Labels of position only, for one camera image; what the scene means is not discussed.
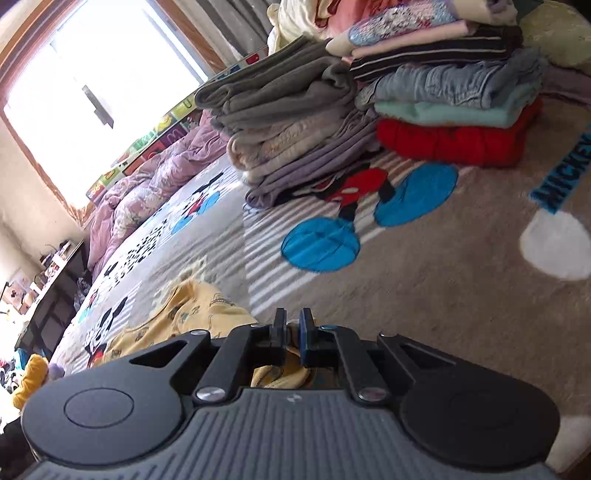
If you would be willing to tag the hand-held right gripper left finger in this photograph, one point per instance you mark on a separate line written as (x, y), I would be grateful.
(278, 339)

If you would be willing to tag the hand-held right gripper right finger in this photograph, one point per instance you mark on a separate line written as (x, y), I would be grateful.
(304, 337)

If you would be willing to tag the yellow printed shirt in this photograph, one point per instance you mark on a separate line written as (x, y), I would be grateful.
(194, 304)

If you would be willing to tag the cartoon printed blanket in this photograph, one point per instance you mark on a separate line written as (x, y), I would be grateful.
(438, 258)

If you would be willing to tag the lilac folded garment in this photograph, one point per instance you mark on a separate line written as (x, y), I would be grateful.
(295, 180)

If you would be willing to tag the beige folded garment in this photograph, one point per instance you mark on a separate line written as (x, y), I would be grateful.
(277, 143)

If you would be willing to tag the pink duvet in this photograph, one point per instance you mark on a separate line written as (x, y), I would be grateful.
(138, 198)

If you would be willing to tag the dark desk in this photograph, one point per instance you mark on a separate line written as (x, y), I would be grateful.
(51, 304)

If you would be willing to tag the colourful alphabet foam panel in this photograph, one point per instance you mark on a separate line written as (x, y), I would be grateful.
(173, 127)

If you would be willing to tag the red folded garment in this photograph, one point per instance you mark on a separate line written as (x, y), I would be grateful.
(443, 141)

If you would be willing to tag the mustard yellow garment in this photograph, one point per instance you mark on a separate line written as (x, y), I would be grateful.
(30, 378)

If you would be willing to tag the mint folded garment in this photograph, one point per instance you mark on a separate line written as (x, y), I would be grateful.
(438, 114)

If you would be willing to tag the folded blue jeans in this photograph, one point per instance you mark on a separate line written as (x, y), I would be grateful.
(452, 81)

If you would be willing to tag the black striped folded garment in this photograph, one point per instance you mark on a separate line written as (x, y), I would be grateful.
(425, 50)

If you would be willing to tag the cream cloth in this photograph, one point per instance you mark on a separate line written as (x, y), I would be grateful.
(295, 18)

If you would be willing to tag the pink printed folded garment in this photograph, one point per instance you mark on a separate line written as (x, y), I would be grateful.
(392, 23)

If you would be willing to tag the wooden framed window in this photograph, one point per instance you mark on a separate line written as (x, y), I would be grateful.
(69, 69)

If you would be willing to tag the pale green pillow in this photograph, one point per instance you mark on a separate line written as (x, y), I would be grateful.
(563, 32)

